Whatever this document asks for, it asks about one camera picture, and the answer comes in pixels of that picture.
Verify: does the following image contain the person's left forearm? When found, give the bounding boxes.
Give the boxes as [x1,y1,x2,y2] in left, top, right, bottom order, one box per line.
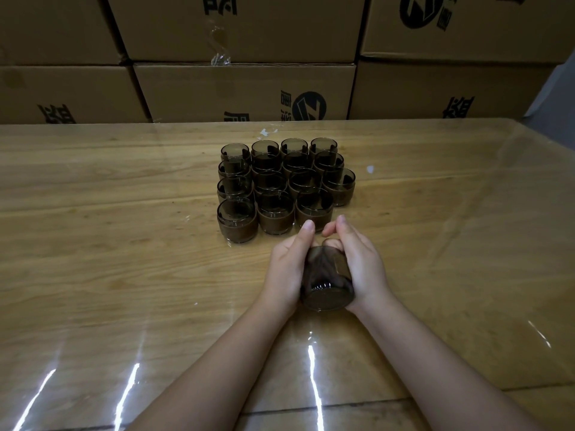
[128,300,293,431]

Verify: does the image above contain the person's left hand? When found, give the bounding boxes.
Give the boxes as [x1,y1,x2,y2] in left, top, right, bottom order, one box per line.
[260,219,316,315]

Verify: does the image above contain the stack of brown cardboard boxes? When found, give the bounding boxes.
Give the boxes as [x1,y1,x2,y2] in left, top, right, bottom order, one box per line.
[0,0,575,125]

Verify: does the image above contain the person's right forearm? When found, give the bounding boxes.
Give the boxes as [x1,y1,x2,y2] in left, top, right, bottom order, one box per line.
[359,296,544,431]

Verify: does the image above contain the person's right hand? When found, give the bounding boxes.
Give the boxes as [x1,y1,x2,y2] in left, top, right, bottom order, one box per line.
[322,215,396,319]

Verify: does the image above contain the smoky tinted glass cup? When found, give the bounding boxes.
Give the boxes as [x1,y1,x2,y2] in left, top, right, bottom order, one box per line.
[287,168,322,195]
[282,152,315,173]
[280,138,310,157]
[216,197,260,244]
[309,137,339,157]
[321,167,357,208]
[251,153,285,174]
[217,159,253,180]
[253,170,289,195]
[299,239,356,312]
[250,139,281,159]
[256,190,296,236]
[220,142,252,163]
[294,188,335,232]
[216,175,255,202]
[312,151,346,173]

